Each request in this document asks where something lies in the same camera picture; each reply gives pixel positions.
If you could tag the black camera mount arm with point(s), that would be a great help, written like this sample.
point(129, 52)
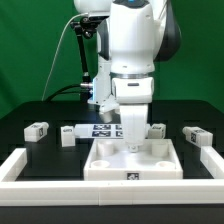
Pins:
point(84, 29)

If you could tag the white square tabletop tray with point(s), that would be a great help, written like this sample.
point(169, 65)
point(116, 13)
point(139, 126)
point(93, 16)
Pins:
point(110, 159)

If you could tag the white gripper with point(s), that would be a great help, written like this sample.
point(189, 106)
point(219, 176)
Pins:
point(133, 97)

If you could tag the white marker base plate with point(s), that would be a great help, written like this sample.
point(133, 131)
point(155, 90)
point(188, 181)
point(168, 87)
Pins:
point(98, 131)

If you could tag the grey depth camera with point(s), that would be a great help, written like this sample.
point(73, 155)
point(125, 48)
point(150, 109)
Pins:
point(98, 16)

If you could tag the white U-shaped obstacle fence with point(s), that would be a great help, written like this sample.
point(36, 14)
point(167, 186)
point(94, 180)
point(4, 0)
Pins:
point(65, 193)

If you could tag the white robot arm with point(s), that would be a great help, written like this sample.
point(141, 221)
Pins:
point(131, 36)

